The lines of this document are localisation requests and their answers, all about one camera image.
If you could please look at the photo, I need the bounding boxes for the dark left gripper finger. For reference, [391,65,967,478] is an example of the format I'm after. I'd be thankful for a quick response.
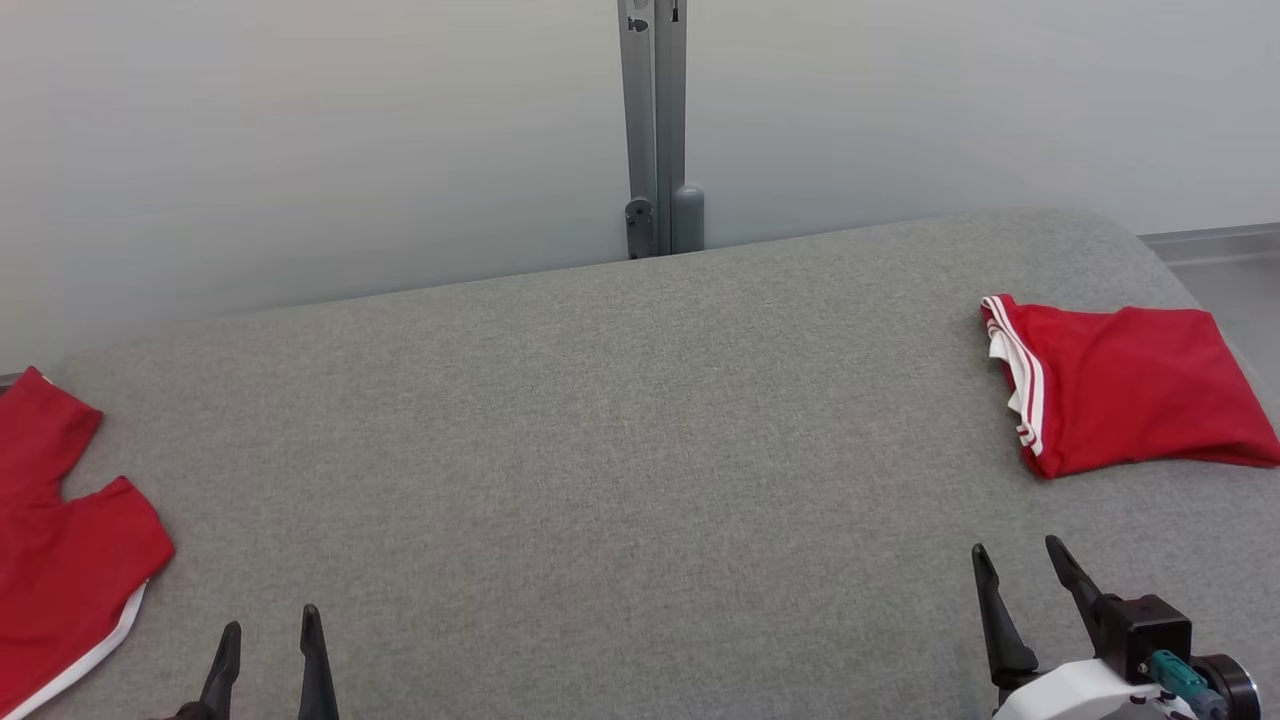
[298,604,340,720]
[198,621,244,720]

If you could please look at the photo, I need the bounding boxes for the red white-sleeved basketball jersey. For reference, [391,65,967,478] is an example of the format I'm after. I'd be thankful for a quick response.
[980,293,1280,481]

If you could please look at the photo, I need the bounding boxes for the grey cylindrical post bumper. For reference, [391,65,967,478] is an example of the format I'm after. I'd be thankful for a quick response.
[672,185,705,253]

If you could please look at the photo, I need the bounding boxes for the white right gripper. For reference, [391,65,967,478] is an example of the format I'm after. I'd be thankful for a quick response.
[972,535,1198,720]

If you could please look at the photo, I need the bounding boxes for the dark post hinge bracket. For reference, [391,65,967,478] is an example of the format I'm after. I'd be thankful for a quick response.
[624,198,656,259]

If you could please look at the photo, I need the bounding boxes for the red white-trimmed shorts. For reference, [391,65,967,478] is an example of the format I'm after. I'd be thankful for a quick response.
[0,366,177,720]

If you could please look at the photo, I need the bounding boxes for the teal right camera connector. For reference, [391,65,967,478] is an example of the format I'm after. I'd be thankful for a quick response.
[1150,650,1229,720]

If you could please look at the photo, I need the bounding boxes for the grey metal post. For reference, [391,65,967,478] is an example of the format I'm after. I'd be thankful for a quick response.
[617,0,689,257]

